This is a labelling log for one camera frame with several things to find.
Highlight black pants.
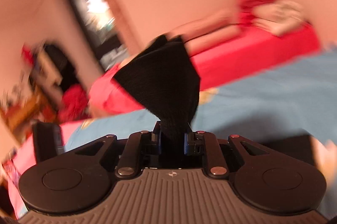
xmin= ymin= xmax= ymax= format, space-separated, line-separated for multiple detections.
xmin=113 ymin=35 xmax=201 ymax=140

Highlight stack of red clothes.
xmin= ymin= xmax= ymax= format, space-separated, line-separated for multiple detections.
xmin=58 ymin=84 xmax=89 ymax=123

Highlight smartphone on stand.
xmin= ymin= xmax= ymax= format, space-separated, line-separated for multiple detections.
xmin=32 ymin=121 xmax=64 ymax=163

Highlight blue floral bed sheet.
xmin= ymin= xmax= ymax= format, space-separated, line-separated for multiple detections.
xmin=76 ymin=50 xmax=336 ymax=223

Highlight lower pink folded quilt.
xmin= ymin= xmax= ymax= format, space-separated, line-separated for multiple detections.
xmin=185 ymin=25 xmax=241 ymax=56

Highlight hanging dark clothes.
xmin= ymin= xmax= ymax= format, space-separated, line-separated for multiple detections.
xmin=22 ymin=40 xmax=79 ymax=109

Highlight wooden shelf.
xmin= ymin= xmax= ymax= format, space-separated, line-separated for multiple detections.
xmin=1 ymin=87 xmax=57 ymax=145

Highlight red pillow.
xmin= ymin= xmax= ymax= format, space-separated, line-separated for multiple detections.
xmin=237 ymin=0 xmax=275 ymax=26

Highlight dark framed window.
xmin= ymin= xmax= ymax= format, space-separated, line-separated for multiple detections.
xmin=68 ymin=0 xmax=128 ymax=71

